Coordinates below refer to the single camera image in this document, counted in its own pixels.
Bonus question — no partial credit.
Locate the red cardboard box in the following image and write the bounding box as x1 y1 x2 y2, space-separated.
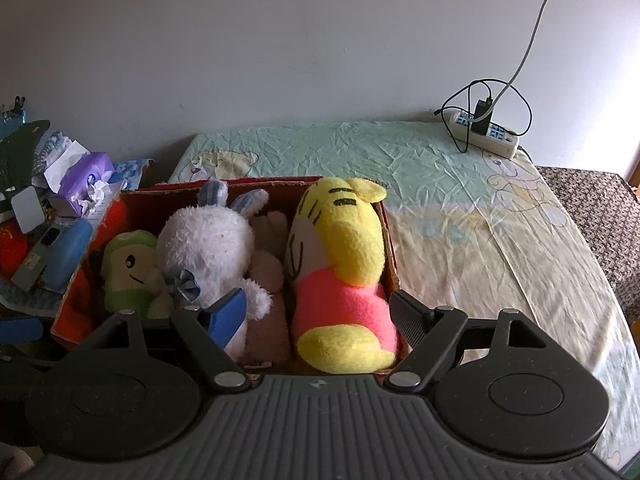
50 175 403 376

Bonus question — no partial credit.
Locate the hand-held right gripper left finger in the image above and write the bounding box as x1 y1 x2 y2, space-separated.
80 287 252 395

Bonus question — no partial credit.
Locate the white rabbit plush toy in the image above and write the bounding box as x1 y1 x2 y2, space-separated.
156 180 273 361

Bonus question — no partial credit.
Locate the brown patterned blanket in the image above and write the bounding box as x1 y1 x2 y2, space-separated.
535 165 640 311

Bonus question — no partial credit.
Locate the bear print bed sheet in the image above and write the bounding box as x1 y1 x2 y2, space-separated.
167 120 640 471

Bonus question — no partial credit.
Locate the purple tissue pack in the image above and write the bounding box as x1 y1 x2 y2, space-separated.
44 140 128 218

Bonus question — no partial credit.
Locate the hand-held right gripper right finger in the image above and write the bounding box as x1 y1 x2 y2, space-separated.
384 289 560 395

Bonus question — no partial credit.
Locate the light blue patterned cloth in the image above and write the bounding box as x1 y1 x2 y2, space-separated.
112 157 156 191

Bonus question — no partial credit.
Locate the white cable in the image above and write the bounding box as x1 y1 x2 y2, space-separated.
487 0 561 126

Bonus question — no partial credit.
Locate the green plush toy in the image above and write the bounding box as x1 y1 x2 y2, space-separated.
99 230 173 318

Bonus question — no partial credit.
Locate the grey remote control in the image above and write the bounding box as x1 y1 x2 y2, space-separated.
10 225 63 291

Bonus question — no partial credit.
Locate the blue case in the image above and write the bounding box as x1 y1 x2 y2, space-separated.
42 220 96 291

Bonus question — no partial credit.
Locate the red cloth item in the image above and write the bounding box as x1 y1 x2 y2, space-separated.
0 220 31 281

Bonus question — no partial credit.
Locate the dusty pink teddy bear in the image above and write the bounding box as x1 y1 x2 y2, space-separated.
240 210 293 368

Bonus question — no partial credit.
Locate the black charger plug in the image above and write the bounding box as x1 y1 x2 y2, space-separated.
472 99 493 136

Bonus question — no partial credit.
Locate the yellow tiger plush toy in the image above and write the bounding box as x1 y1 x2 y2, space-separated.
284 176 401 375

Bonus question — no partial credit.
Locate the white power strip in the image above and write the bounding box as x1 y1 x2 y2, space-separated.
450 110 521 159

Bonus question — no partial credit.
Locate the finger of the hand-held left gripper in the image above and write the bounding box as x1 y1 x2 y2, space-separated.
0 317 45 347

